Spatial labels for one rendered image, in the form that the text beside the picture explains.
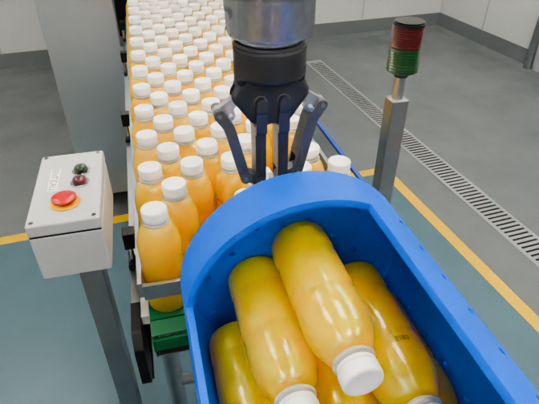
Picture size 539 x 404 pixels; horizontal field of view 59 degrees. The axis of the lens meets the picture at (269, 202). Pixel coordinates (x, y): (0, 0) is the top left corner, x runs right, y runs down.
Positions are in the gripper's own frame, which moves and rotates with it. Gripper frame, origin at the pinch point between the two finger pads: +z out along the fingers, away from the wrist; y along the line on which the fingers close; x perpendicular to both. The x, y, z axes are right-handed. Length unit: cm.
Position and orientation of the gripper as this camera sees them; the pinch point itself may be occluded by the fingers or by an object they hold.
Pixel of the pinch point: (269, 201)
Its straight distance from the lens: 59.9
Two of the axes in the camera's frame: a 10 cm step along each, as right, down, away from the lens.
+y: -9.7, 1.4, -2.0
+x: 2.5, 5.6, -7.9
